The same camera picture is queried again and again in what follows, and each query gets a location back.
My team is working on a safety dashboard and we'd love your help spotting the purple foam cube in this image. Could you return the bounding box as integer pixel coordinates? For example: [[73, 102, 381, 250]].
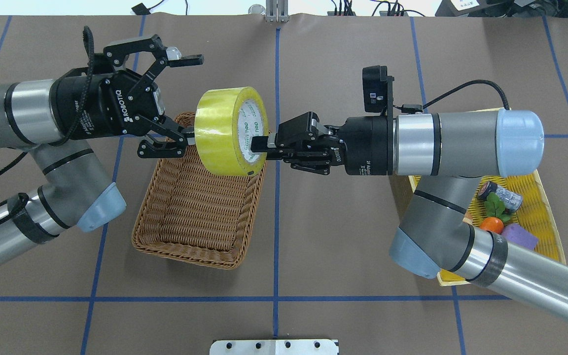
[[501, 223, 539, 250]]

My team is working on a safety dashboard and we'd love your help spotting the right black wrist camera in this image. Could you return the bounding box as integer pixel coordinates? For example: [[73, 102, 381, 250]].
[[361, 65, 394, 115]]

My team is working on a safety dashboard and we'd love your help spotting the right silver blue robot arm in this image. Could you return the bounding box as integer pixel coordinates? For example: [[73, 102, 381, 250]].
[[249, 108, 568, 321]]

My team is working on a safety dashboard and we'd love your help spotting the aluminium frame post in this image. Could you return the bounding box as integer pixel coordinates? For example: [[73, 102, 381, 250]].
[[264, 0, 290, 23]]

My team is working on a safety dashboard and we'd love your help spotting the small grey labelled can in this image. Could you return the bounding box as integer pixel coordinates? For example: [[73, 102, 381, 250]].
[[476, 180, 523, 212]]

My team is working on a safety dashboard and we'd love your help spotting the brown wicker basket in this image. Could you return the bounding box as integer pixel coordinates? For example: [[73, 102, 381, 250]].
[[132, 112, 266, 270]]

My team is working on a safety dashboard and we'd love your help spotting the yellow woven plastic basket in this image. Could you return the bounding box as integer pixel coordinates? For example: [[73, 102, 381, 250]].
[[396, 171, 566, 287]]

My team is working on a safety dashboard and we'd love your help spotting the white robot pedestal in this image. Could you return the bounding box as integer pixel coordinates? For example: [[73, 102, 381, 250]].
[[209, 339, 340, 355]]

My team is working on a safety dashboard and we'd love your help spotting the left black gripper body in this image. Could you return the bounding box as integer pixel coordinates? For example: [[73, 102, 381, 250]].
[[50, 35, 187, 159]]

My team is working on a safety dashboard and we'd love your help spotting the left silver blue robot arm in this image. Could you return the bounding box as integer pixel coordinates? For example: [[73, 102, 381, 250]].
[[0, 27, 204, 266]]

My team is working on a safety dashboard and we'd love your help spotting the orange toy carrot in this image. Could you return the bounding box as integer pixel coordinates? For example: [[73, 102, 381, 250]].
[[479, 216, 504, 234]]

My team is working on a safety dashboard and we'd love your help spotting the yellow tape roll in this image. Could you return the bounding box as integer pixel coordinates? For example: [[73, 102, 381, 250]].
[[194, 87, 270, 176]]

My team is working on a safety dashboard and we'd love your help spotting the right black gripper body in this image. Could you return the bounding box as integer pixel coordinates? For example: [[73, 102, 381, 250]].
[[275, 112, 394, 176]]

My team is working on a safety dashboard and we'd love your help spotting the small black device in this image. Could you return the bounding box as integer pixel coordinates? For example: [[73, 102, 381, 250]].
[[131, 3, 150, 16]]

